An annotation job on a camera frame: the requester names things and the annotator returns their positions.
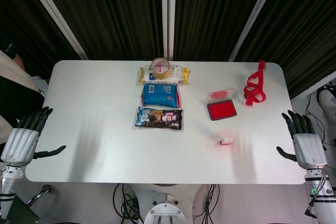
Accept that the blue snack bag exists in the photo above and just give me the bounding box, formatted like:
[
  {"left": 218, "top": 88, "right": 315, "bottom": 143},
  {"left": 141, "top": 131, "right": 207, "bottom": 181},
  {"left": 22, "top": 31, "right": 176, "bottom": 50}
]
[{"left": 141, "top": 83, "right": 182, "bottom": 109}]

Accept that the dark brown snack bag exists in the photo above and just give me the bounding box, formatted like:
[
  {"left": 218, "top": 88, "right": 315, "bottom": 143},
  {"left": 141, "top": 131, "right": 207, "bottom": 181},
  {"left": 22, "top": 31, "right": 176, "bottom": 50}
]
[{"left": 134, "top": 106, "right": 184, "bottom": 131}]

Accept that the person in dark jacket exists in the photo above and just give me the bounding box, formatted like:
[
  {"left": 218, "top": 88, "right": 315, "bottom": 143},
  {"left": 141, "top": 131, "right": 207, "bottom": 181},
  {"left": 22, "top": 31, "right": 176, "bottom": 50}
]
[{"left": 0, "top": 34, "right": 26, "bottom": 71}]

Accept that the black cable bundle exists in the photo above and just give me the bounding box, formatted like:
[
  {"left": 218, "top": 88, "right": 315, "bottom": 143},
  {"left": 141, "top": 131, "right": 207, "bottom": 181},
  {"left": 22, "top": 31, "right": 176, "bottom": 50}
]
[
  {"left": 193, "top": 183, "right": 221, "bottom": 224},
  {"left": 112, "top": 183, "right": 144, "bottom": 224}
]

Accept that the red ink pad case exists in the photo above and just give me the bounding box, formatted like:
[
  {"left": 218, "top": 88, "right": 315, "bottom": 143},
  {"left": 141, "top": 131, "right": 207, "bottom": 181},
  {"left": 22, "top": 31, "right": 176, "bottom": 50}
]
[{"left": 206, "top": 87, "right": 237, "bottom": 122}]

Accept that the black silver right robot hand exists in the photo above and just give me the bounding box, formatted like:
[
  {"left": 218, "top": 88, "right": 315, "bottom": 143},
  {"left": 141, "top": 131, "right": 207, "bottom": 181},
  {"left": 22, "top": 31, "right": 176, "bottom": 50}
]
[{"left": 276, "top": 110, "right": 328, "bottom": 169}]

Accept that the black ridged box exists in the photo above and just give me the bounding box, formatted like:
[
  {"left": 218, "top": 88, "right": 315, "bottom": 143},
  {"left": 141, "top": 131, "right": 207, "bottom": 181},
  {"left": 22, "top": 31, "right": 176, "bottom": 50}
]
[{"left": 4, "top": 195, "right": 40, "bottom": 224}]

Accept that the chrome chair leg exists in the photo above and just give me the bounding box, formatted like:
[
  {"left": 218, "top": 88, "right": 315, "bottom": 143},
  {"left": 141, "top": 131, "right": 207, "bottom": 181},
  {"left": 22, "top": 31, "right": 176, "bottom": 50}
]
[{"left": 26, "top": 184, "right": 53, "bottom": 206}]

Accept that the white yellow snack packet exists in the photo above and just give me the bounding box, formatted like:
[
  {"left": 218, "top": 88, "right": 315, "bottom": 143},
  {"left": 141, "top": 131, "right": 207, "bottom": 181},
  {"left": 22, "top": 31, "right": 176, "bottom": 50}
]
[{"left": 138, "top": 64, "right": 190, "bottom": 86}]

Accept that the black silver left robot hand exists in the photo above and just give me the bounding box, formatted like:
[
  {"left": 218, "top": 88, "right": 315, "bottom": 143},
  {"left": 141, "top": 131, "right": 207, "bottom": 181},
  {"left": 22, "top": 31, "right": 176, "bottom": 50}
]
[{"left": 0, "top": 106, "right": 67, "bottom": 167}]

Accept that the brown tape roll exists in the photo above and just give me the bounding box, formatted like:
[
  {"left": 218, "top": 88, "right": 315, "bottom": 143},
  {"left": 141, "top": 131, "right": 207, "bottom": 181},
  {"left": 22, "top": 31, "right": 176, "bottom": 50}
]
[{"left": 151, "top": 57, "right": 171, "bottom": 80}]

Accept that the thin black floor cable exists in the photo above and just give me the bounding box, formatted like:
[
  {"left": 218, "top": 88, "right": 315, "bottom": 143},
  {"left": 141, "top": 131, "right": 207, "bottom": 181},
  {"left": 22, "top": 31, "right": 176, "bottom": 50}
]
[{"left": 304, "top": 91, "right": 333, "bottom": 154}]

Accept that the red ribbon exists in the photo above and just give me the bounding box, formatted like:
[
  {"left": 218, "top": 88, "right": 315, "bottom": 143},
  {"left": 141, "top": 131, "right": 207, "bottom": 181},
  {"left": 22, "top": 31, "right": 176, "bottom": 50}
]
[{"left": 243, "top": 60, "right": 267, "bottom": 106}]

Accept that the black pleated curtain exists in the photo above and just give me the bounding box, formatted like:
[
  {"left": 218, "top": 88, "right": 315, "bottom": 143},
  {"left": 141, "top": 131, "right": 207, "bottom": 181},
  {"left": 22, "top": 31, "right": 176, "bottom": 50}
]
[{"left": 0, "top": 0, "right": 336, "bottom": 99}]

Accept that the white frame post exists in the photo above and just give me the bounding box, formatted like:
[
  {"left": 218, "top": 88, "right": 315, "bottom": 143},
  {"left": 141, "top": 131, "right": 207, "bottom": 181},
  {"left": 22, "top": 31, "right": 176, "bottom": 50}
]
[
  {"left": 160, "top": 0, "right": 177, "bottom": 61},
  {"left": 20, "top": 0, "right": 89, "bottom": 61},
  {"left": 228, "top": 0, "right": 283, "bottom": 62}
]

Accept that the white sneaker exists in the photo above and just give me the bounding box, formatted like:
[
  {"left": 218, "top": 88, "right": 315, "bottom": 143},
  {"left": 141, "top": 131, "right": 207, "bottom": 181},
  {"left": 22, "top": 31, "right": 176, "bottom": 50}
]
[{"left": 317, "top": 89, "right": 336, "bottom": 120}]

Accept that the silver robot torso base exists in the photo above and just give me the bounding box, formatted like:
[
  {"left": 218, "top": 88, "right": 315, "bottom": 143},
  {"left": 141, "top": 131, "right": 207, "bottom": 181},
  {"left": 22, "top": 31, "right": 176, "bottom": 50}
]
[{"left": 143, "top": 192, "right": 191, "bottom": 224}]

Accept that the white paper box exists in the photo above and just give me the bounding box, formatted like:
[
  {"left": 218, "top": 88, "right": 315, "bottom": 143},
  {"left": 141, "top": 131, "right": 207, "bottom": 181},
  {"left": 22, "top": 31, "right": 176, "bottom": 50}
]
[{"left": 31, "top": 76, "right": 50, "bottom": 95}]

